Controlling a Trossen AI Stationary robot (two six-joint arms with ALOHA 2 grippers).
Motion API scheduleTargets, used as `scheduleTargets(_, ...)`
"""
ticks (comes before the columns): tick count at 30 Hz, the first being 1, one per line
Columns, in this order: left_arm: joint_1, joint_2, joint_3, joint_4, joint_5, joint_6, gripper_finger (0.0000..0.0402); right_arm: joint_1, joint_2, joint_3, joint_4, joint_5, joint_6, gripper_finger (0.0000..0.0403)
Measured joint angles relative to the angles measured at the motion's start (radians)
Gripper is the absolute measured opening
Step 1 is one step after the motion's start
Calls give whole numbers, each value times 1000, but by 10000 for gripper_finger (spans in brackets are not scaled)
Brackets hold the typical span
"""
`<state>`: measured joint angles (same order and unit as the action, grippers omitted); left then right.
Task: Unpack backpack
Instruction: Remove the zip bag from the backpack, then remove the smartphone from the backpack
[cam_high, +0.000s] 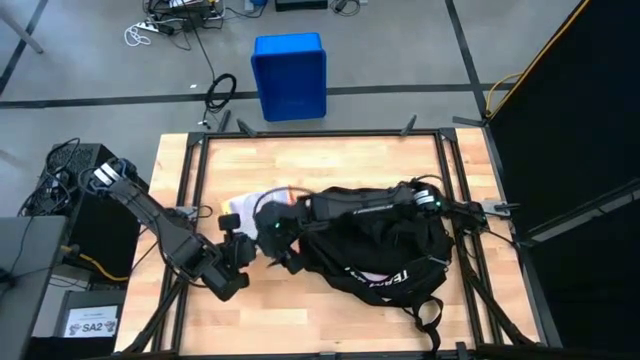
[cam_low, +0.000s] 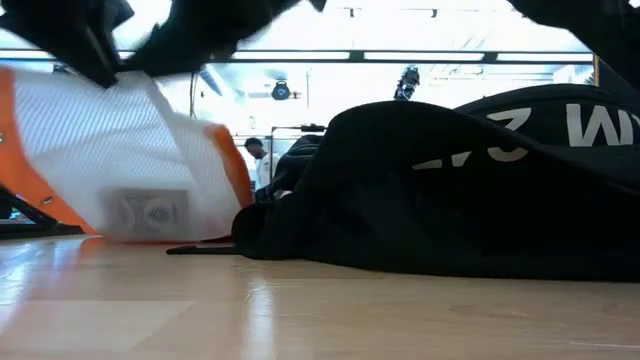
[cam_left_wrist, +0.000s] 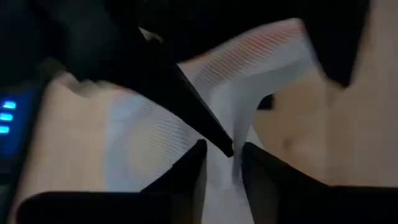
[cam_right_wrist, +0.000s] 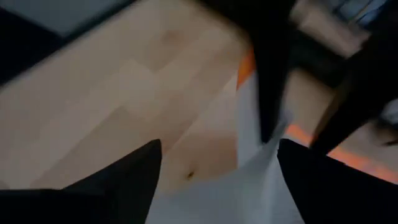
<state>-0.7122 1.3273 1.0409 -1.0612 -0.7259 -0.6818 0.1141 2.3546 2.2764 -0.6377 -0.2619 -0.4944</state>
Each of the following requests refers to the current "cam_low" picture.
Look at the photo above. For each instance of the mesh zip pouch orange trim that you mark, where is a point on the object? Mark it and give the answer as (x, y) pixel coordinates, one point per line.
(100, 140)

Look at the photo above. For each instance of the black backpack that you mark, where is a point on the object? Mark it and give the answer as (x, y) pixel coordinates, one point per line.
(400, 200)

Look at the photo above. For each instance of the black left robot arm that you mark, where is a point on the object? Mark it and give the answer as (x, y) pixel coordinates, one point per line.
(60, 35)

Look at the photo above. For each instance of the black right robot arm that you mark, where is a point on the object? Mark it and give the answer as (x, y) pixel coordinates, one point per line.
(600, 30)

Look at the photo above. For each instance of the round black ceiling lamp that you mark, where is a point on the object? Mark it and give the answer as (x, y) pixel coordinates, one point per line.
(281, 91)

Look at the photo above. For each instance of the person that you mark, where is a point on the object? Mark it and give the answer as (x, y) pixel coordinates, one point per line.
(262, 170)

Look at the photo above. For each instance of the white printed card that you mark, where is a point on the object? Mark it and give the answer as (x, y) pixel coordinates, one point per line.
(147, 212)

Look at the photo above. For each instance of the black ceiling device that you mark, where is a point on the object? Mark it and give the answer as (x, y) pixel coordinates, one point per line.
(407, 82)

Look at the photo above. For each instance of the black backdrop panel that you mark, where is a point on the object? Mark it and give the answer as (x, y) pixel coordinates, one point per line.
(607, 76)

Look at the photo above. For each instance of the black metal table frame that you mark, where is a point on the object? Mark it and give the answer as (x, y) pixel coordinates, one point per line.
(40, 231)

